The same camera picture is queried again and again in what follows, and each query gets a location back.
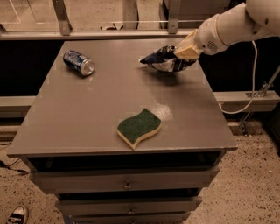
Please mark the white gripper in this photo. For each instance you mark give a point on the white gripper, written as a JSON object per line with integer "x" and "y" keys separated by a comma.
{"x": 207, "y": 36}

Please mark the blue chip bag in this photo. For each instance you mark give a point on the blue chip bag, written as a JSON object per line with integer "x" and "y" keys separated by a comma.
{"x": 165, "y": 60}

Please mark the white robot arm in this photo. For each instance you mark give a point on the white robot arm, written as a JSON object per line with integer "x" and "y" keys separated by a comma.
{"x": 249, "y": 21}

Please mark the green and yellow sponge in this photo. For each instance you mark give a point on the green and yellow sponge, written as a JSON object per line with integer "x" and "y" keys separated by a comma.
{"x": 135, "y": 129}

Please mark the blue soda can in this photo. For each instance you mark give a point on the blue soda can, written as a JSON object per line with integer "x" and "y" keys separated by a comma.
{"x": 78, "y": 62}

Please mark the grey drawer cabinet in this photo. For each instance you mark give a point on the grey drawer cabinet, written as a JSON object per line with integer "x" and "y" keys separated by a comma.
{"x": 71, "y": 125}

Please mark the middle grey drawer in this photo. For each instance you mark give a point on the middle grey drawer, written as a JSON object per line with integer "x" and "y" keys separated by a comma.
{"x": 129, "y": 206}

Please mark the grey drawer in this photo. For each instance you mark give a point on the grey drawer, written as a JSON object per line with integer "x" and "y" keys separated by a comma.
{"x": 123, "y": 180}
{"x": 149, "y": 218}
{"x": 129, "y": 206}

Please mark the top grey drawer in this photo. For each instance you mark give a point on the top grey drawer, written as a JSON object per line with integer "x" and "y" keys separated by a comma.
{"x": 123, "y": 180}

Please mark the bottom grey drawer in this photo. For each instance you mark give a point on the bottom grey drawer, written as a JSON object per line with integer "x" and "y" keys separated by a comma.
{"x": 149, "y": 218}

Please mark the black and white sneaker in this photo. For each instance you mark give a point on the black and white sneaker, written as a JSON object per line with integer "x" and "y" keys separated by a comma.
{"x": 18, "y": 216}

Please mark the metal railing frame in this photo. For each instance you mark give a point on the metal railing frame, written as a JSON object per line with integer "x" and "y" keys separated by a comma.
{"x": 93, "y": 19}

